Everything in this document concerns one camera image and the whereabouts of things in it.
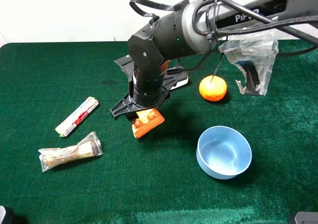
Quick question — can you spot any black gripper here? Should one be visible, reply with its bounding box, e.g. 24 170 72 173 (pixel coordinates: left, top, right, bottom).
110 55 183 123

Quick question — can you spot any orange waffle slice toy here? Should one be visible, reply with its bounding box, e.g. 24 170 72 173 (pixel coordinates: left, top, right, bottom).
132 110 164 139

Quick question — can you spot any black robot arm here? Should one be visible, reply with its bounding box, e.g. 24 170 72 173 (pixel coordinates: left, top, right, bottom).
110 0 318 121

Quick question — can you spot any black white board eraser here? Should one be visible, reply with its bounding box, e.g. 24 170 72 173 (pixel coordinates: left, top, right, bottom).
163 69 189 91

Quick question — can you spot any clear wrapped snack package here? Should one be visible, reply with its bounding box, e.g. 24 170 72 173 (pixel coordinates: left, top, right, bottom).
38 132 103 172

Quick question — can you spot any orange mandarin fruit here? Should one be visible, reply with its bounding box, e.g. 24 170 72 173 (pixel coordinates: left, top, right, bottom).
199 75 228 102

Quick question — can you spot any light blue bowl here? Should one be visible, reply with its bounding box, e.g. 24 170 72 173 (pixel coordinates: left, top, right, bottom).
196 126 252 180

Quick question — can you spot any green velvet table cloth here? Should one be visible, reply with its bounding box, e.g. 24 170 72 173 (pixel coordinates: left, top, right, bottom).
0 42 318 224

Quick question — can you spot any red white candy stick pack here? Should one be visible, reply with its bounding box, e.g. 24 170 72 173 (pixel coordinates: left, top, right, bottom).
55 96 99 137

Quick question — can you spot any clear plastic wrap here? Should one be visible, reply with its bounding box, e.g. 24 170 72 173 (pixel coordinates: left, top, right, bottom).
219 29 279 96

